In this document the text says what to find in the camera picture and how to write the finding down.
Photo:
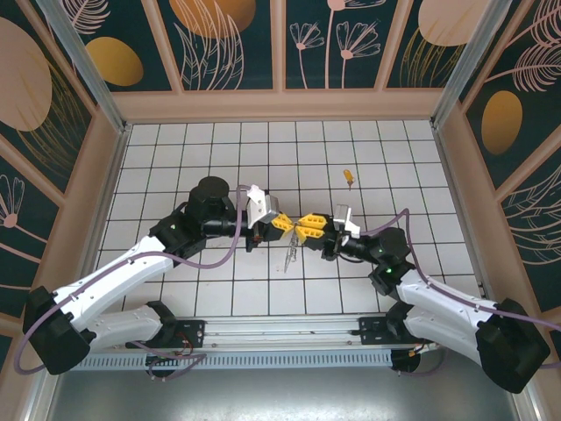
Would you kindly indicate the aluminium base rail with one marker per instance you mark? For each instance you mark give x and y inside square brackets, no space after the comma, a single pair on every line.
[280,326]

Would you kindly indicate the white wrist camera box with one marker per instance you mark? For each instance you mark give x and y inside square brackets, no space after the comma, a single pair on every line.
[260,206]
[346,219]

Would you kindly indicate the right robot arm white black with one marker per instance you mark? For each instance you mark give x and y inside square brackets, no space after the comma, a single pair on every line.
[438,298]

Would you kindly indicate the small controller board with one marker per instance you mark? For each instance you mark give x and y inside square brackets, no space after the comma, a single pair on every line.
[164,360]

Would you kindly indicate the aluminium frame bar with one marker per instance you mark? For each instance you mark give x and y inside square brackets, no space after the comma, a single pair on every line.
[529,410]
[39,401]

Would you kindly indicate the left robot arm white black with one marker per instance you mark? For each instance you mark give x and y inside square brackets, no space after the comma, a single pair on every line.
[122,272]

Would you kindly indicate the small orange screwdriver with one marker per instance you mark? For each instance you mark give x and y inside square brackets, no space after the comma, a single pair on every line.
[348,175]

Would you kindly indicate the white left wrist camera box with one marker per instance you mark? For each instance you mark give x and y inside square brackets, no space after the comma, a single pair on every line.
[260,206]

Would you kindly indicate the aluminium corner post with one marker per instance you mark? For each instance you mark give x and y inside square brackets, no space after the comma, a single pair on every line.
[85,66]
[463,66]

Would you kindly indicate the grey metal sheet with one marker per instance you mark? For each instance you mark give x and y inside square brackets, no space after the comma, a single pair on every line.
[280,394]

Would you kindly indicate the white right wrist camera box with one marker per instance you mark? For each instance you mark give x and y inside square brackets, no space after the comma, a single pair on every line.
[346,219]

